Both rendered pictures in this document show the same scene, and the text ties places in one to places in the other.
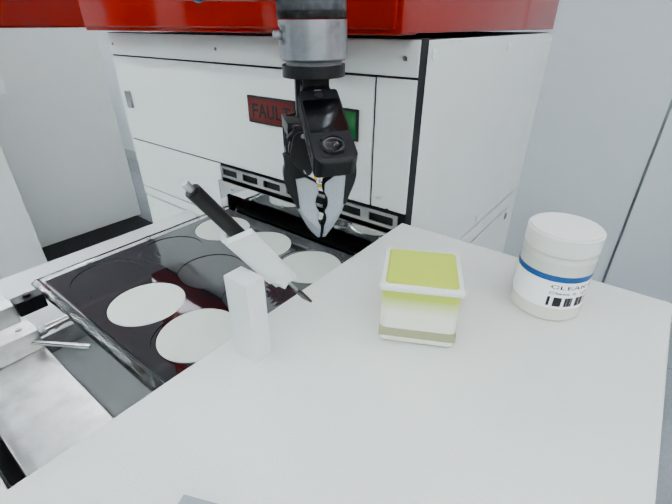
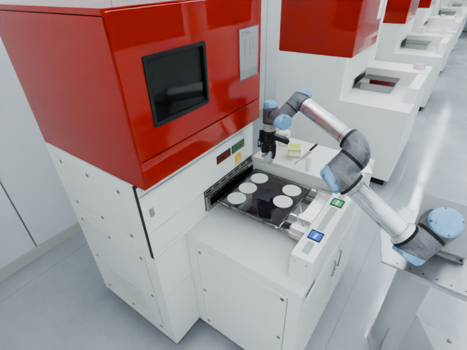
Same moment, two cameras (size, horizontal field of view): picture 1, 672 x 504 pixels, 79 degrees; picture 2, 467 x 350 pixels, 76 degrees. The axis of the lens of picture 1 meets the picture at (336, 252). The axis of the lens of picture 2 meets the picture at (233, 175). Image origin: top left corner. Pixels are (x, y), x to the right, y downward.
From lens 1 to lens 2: 1.75 m
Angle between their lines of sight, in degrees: 75
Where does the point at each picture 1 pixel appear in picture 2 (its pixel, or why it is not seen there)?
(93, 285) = (277, 214)
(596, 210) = not seen: hidden behind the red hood
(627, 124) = not seen: hidden behind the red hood
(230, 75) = (210, 155)
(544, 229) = (286, 132)
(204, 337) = (292, 189)
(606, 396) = (304, 144)
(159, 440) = not seen: hidden behind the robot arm
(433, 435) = (316, 155)
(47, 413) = (316, 207)
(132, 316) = (288, 201)
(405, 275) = (298, 147)
